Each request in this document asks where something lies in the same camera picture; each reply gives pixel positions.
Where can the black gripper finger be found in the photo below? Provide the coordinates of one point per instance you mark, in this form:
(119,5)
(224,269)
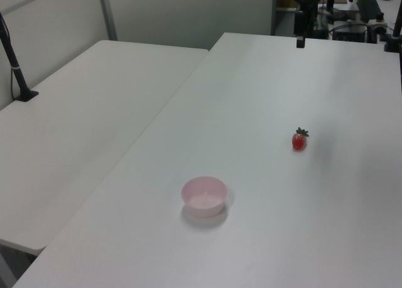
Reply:
(298,43)
(302,43)

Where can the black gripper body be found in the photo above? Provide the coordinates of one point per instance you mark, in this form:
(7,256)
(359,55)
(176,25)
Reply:
(299,24)

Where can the red strawberry with green leaves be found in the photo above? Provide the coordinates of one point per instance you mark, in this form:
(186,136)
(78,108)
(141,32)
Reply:
(299,141)

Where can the pink plastic bowl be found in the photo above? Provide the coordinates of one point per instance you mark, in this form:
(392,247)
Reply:
(204,201)

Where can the black stand pole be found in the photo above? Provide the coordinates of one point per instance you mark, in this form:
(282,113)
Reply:
(331,0)

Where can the black electronics box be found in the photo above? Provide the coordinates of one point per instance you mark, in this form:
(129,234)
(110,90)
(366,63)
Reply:
(351,32)

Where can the white side table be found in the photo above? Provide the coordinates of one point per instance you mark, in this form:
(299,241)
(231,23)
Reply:
(88,137)

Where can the black camera pole with clamp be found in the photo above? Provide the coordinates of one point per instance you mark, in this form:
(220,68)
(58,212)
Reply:
(14,64)
(396,27)

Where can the grey metal partition post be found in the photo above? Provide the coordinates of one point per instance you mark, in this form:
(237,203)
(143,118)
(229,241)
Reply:
(107,13)

